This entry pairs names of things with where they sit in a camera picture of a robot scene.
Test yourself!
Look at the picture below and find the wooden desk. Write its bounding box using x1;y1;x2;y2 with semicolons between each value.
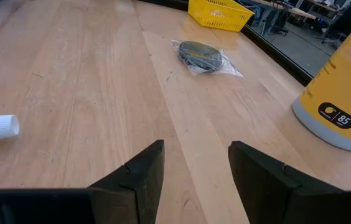
251;0;318;21

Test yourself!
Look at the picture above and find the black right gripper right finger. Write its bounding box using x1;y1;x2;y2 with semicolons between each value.
228;141;345;224

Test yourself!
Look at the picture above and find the clear bag with black item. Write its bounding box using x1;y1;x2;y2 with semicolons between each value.
170;39;245;78

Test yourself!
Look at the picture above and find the yellow wipes canister white lid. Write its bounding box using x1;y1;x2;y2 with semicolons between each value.
291;6;351;152

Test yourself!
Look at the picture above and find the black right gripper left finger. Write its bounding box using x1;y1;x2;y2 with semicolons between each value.
87;139;166;224

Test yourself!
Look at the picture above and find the yellow plastic basket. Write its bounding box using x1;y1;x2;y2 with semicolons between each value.
187;0;255;33

